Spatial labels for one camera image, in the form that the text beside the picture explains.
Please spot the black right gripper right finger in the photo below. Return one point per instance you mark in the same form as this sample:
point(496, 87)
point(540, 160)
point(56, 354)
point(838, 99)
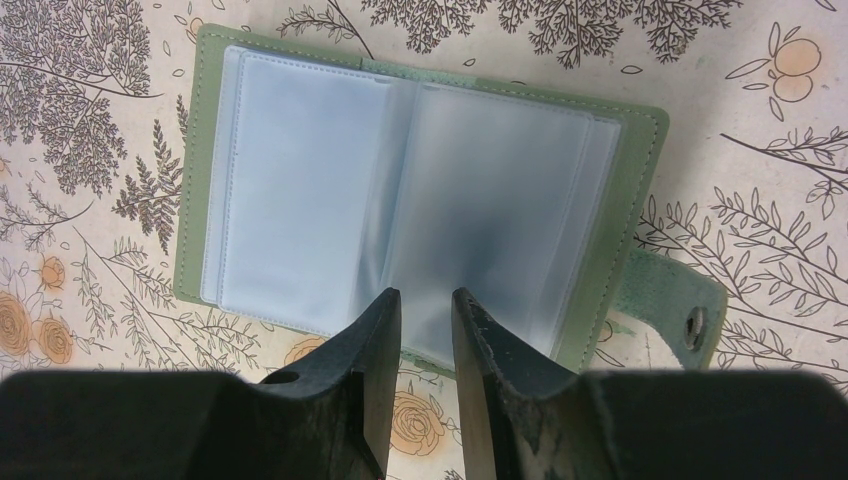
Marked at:
point(523, 416)

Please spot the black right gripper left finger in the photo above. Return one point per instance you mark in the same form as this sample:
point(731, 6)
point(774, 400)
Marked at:
point(325, 416)

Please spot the green card holder wallet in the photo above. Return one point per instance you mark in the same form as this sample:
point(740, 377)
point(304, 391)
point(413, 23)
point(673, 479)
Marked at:
point(314, 180)

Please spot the floral patterned table mat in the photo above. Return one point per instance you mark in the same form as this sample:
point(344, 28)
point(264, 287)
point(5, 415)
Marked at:
point(95, 99)

